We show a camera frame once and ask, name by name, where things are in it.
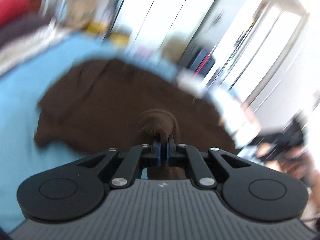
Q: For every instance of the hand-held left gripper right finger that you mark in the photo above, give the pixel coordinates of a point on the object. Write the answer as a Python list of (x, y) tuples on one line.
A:
[(171, 155)]

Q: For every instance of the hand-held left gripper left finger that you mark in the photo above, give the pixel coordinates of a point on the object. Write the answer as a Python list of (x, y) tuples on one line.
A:
[(157, 155)]

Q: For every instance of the brown hoodie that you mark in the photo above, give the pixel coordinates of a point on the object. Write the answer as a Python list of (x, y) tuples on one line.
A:
[(112, 100)]

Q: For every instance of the person's right hand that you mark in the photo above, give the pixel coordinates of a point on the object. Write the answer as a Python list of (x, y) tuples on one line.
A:
[(302, 170)]

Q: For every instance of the dark suitcase with red stripe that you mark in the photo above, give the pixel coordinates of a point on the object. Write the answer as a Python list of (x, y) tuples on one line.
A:
[(201, 60)]

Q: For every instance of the yellow trash bin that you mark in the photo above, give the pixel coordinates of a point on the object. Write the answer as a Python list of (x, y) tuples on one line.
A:
[(120, 38)]

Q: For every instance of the yellow plastic bag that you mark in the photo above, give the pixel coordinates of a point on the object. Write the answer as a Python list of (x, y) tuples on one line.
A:
[(96, 27)]

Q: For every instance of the blue striped bed sheet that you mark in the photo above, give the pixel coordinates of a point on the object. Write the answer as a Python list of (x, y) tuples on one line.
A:
[(20, 92)]

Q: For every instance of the dark purple-grey sweater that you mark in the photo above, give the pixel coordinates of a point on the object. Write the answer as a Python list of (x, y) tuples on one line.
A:
[(22, 28)]

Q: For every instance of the red sweater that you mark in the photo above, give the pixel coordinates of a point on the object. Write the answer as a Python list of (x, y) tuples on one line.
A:
[(12, 10)]

